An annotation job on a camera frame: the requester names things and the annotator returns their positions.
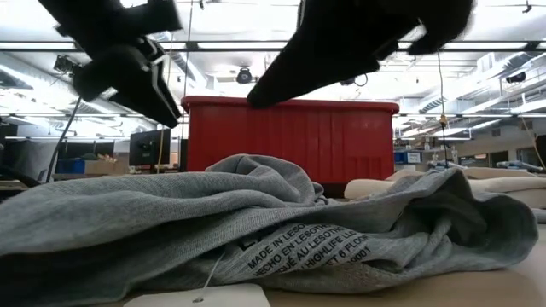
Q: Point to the black computer monitor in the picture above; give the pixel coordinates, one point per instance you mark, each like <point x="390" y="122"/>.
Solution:
<point x="149" y="147"/>

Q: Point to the black ceiling camera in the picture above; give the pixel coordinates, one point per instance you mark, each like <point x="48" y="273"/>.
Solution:
<point x="64" y="64"/>
<point x="362" y="79"/>

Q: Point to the brown cardboard box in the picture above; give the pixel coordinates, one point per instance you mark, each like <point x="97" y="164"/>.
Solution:
<point x="104" y="167"/>

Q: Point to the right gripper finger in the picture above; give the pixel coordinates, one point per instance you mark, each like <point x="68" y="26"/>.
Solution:
<point x="307" y="68"/>

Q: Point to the black ceiling light rail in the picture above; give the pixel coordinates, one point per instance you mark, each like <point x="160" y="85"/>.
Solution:
<point x="239" y="50"/>

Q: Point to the beige canvas tote bag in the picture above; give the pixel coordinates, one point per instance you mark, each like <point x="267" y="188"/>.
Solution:
<point x="503" y="185"/>

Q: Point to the white paper hang tag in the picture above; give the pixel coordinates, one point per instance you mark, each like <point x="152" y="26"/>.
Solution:
<point x="230" y="296"/>

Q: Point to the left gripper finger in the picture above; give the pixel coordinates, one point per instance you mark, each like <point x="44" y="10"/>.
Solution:
<point x="158" y="98"/>
<point x="111" y="68"/>

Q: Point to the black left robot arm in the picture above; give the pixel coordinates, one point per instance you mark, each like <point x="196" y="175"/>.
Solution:
<point x="17" y="177"/>

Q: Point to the small round ceiling camera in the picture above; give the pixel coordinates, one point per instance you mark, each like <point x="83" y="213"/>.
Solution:
<point x="244" y="76"/>

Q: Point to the red plastic laundry bin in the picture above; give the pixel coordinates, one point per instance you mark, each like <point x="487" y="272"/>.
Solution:
<point x="298" y="136"/>

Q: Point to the grey t-shirt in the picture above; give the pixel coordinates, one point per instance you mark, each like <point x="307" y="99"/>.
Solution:
<point x="170" y="213"/>

